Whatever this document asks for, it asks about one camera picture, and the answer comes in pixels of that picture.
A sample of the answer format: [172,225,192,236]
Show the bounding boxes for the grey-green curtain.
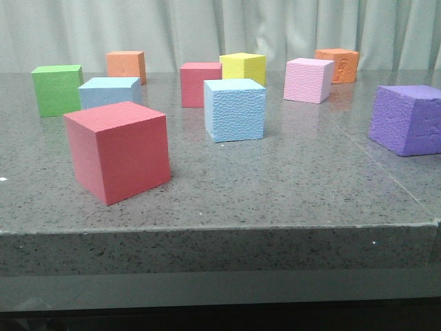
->
[1,1,440,72]

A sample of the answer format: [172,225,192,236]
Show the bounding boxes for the orange foam cube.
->
[105,51,147,85]
[314,48,359,84]

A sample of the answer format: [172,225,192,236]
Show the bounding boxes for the purple foam cube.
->
[369,85,440,157]

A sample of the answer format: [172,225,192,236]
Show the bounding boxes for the small red foam cube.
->
[180,62,222,108]

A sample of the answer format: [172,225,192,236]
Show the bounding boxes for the right orange foam cube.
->
[314,48,359,84]

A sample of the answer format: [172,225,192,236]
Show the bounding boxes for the large red foam cube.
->
[63,101,171,205]

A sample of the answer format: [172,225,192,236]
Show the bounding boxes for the smooth light blue foam cube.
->
[79,77,143,110]

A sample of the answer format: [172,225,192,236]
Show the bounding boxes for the left orange foam cube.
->
[105,51,147,85]

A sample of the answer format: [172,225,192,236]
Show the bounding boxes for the textured light blue foam cube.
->
[204,79,266,143]

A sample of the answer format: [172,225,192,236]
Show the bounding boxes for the green foam cube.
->
[31,65,83,117]

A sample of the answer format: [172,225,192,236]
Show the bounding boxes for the yellow foam cube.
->
[219,52,266,86]

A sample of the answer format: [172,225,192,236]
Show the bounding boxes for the pink foam cube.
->
[283,58,334,104]

